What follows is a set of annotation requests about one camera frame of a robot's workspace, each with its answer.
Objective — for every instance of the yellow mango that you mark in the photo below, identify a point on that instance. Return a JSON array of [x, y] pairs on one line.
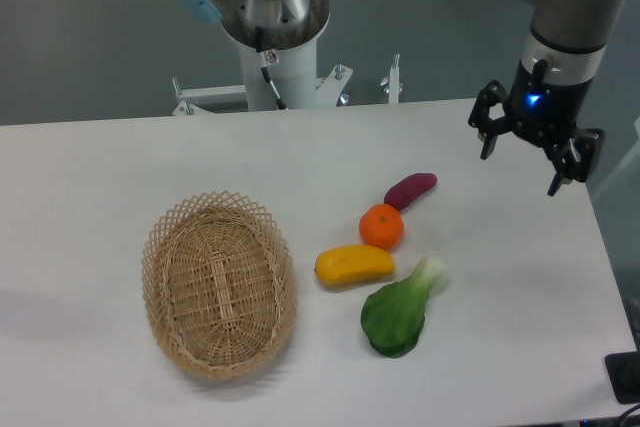
[[353, 264]]

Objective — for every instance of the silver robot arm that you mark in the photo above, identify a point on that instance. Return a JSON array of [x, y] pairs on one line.
[[565, 45]]

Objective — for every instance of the purple sweet potato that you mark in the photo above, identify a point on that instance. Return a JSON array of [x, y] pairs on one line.
[[408, 190]]

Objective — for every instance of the green bok choy vegetable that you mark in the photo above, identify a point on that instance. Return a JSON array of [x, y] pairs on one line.
[[392, 318]]

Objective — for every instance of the black box at edge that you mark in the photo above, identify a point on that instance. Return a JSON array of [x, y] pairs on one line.
[[623, 372]]

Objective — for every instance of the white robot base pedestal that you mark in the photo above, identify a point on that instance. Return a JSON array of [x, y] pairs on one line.
[[277, 46]]

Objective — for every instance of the woven wicker basket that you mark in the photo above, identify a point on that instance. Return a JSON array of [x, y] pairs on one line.
[[218, 286]]

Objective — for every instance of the orange tangerine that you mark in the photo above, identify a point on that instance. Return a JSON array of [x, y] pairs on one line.
[[381, 226]]

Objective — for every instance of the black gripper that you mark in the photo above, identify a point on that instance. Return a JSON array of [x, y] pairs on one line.
[[540, 114]]

